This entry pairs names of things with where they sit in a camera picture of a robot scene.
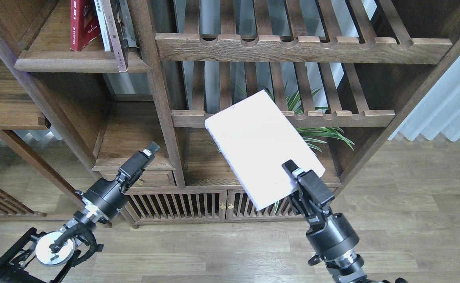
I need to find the thin upright pink book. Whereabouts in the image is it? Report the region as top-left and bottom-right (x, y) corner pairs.
(101, 0), (129, 72)

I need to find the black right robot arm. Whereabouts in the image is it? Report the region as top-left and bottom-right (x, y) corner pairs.
(282, 160), (373, 283)

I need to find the grey upright book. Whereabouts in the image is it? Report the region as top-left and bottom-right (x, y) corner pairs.
(119, 0), (137, 48)

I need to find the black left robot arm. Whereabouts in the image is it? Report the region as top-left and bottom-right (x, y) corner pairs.
(0, 142), (159, 283)

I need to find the yellow green paperback book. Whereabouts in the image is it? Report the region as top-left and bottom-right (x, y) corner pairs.
(94, 0), (112, 52)

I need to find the dark wooden bookshelf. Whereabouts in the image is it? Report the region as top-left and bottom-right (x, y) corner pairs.
(0, 0), (460, 228)

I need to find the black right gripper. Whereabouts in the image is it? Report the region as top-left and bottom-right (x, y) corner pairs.
(282, 160), (359, 264)

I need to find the white purple paperback book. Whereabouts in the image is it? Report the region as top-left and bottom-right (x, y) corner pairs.
(205, 90), (325, 210)

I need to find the white pleated curtain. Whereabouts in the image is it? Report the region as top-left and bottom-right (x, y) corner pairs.
(390, 56), (460, 142)

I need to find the green spider plant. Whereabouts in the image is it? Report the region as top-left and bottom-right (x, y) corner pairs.
(236, 81), (355, 215)

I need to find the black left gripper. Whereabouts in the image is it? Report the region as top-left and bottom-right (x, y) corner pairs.
(74, 142), (160, 224)

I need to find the red paperback book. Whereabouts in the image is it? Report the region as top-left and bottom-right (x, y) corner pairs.
(70, 0), (101, 51)

